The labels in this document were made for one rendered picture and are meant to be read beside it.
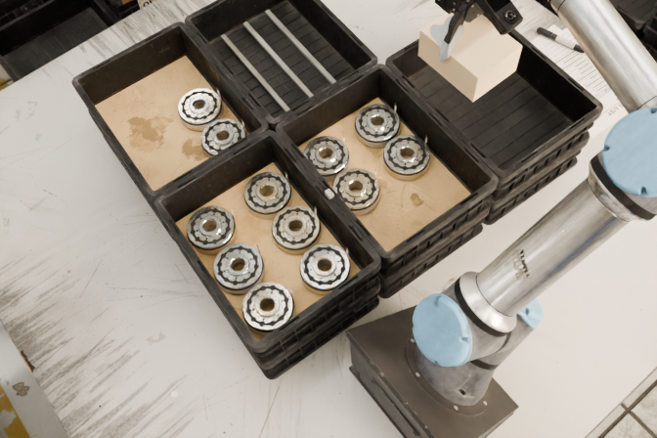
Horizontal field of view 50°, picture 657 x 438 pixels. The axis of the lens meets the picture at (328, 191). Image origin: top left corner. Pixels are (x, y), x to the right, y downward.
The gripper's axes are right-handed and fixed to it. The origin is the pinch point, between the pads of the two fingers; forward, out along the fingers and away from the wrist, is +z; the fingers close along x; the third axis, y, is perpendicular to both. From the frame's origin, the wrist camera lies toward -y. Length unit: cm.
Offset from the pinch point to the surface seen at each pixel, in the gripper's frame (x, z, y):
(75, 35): 45, 81, 144
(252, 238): 53, 27, 7
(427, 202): 19.0, 26.9, -10.9
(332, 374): 57, 40, -24
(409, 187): 19.4, 26.9, -5.3
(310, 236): 44, 24, -2
